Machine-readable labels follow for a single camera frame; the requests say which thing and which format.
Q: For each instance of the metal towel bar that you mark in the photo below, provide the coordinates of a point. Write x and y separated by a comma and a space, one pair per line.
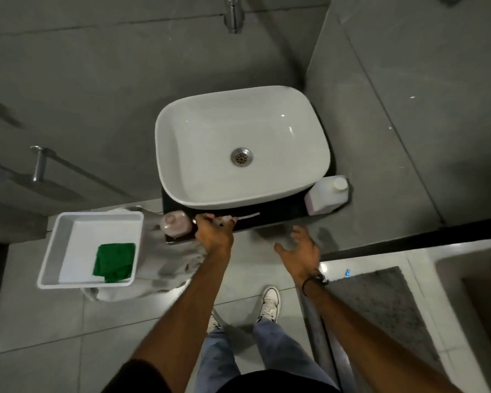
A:
39, 163

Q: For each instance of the blue jeans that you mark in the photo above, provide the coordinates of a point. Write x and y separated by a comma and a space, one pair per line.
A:
270, 356

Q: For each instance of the person's left forearm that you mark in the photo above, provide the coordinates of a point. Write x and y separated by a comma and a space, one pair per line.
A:
188, 315

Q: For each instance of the white left sneaker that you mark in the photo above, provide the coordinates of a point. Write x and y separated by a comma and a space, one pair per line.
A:
214, 322

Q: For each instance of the grey floor mat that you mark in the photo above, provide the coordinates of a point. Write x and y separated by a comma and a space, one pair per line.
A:
384, 319

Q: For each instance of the person's right thumb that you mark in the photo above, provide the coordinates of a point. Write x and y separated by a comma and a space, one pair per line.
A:
280, 249

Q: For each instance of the black wristband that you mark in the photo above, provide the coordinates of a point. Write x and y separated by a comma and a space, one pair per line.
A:
316, 279

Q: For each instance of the white plastic bottle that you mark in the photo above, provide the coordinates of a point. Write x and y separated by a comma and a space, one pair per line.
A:
325, 197

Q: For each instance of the metal sink drain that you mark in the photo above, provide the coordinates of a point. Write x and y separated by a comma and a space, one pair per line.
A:
242, 157

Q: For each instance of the white right sneaker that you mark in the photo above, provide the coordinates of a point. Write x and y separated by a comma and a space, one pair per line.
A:
269, 303

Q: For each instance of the white cloth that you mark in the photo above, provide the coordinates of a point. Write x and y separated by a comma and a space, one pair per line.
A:
167, 257

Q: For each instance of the chrome wall faucet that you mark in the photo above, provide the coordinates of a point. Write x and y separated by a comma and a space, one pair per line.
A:
233, 14

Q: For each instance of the person's left fingers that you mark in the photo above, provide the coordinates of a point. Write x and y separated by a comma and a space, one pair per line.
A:
206, 220

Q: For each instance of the person's right hand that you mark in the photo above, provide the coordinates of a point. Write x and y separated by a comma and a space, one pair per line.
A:
300, 253

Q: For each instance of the white pump dispenser head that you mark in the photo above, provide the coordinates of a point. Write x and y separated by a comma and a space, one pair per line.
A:
245, 217

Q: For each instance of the black shirt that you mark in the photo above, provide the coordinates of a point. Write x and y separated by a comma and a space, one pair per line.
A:
270, 383

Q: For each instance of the pink soap bottle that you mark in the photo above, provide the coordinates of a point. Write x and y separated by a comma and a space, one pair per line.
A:
176, 224

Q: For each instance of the person's right forearm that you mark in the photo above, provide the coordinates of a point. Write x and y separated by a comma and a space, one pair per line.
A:
364, 339

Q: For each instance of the white ceramic sink basin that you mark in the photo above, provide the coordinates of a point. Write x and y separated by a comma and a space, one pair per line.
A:
212, 135

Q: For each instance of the white sneaker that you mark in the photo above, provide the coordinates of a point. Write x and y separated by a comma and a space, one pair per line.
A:
214, 322
269, 303

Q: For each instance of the white plastic tray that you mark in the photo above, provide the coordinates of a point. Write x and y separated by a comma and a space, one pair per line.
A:
82, 245

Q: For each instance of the green cloth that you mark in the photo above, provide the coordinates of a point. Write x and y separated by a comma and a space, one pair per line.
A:
114, 262

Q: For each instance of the person's left hand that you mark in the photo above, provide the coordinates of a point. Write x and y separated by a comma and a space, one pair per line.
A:
215, 238

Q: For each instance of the black vanity counter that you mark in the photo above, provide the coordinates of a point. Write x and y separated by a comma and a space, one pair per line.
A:
278, 210

